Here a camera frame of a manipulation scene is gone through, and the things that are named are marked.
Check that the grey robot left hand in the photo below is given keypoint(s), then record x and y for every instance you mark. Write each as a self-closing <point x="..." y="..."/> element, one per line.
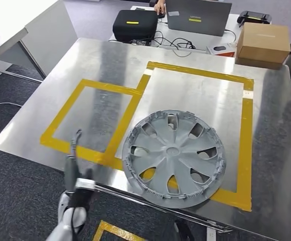
<point x="70" y="173"/>

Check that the grey plastic wheel hubcap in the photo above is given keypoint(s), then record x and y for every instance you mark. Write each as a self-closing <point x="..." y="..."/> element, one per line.
<point x="172" y="151"/>

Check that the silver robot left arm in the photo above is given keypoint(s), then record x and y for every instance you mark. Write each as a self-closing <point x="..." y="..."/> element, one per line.
<point x="67" y="226"/>

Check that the stainless steel workbench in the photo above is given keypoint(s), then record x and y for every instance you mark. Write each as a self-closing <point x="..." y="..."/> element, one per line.
<point x="273" y="149"/>

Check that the white top steel table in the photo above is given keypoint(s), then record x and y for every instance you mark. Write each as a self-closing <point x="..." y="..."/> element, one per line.
<point x="42" y="33"/>

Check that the black zip case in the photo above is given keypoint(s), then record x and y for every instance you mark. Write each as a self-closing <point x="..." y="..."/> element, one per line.
<point x="135" y="28"/>

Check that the black computer mouse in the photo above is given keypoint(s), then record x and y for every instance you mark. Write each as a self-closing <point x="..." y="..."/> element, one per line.
<point x="161" y="15"/>

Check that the person's hand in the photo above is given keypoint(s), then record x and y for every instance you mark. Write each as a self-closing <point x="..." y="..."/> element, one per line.
<point x="160" y="6"/>

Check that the white desk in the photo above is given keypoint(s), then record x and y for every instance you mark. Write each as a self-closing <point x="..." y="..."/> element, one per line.
<point x="203" y="40"/>

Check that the grey laptop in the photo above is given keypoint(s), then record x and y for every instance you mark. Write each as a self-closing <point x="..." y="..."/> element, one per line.
<point x="198" y="16"/>

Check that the yellow tape double rectangle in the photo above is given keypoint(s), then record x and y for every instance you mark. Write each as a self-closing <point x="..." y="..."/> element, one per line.
<point x="244" y="149"/>

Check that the small white red box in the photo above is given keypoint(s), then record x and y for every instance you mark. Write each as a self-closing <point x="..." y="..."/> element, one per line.
<point x="221" y="50"/>

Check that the brown cardboard box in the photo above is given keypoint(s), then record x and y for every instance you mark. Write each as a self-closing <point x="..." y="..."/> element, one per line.
<point x="263" y="40"/>

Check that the black handheld controller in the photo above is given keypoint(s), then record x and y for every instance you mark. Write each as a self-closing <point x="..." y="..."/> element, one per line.
<point x="255" y="17"/>

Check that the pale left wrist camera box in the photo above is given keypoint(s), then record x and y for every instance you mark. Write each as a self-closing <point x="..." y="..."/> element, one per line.
<point x="85" y="184"/>

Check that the robot body bracket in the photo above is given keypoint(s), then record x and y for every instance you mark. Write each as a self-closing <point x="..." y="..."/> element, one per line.
<point x="184" y="231"/>

